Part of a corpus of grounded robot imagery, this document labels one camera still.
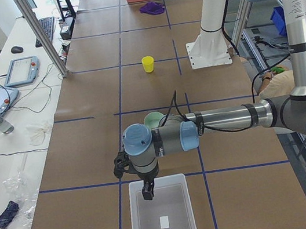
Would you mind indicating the yellow plastic cup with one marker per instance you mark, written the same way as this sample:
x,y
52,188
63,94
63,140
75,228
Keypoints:
x,y
148,63

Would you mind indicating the black electronics box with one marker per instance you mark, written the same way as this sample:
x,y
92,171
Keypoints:
x,y
67,28

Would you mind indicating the upper teach pendant tablet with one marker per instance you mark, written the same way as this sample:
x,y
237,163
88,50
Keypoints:
x,y
22,71

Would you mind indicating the brown paper table cover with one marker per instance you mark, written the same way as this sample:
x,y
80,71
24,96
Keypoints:
x,y
240,180

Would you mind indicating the light green bowl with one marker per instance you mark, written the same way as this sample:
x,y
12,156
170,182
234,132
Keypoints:
x,y
152,120

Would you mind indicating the seated person beige shirt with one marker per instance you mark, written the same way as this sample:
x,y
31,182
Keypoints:
x,y
274,85

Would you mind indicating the purple cloth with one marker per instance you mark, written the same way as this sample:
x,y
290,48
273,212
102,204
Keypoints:
x,y
152,8

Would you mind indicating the aluminium frame post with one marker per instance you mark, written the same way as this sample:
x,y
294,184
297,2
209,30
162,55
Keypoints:
x,y
33,22

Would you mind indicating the clear plastic storage box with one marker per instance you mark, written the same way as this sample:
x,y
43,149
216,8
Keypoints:
x,y
170,208

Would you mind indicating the crumpled clear plastic wrap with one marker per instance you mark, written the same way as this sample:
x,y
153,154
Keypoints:
x,y
22,191

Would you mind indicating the black computer mouse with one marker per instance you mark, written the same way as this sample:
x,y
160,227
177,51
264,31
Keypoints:
x,y
16,49

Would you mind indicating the white crumpled cloth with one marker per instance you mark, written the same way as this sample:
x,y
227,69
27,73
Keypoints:
x,y
38,131

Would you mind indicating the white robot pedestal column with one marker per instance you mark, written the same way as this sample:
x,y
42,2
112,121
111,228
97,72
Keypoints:
x,y
210,48

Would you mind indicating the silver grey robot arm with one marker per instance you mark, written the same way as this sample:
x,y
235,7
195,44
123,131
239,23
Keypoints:
x,y
143,146

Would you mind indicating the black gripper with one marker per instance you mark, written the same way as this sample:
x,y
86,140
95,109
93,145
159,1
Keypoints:
x,y
147,178

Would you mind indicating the black keyboard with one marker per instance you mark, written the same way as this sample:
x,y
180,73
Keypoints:
x,y
47,24

